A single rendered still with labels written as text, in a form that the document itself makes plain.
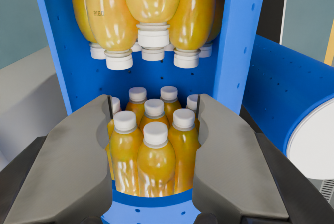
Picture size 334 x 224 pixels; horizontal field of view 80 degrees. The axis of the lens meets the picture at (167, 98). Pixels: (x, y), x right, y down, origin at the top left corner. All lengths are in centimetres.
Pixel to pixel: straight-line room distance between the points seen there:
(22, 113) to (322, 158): 74
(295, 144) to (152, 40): 46
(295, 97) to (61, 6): 54
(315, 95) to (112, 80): 47
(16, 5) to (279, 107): 154
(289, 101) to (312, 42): 123
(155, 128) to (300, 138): 38
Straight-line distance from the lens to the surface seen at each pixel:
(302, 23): 173
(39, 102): 61
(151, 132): 31
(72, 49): 37
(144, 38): 24
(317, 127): 59
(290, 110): 59
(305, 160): 65
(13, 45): 174
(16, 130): 54
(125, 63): 30
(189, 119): 35
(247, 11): 22
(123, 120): 35
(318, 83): 62
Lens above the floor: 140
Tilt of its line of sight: 62 degrees down
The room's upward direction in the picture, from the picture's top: 175 degrees clockwise
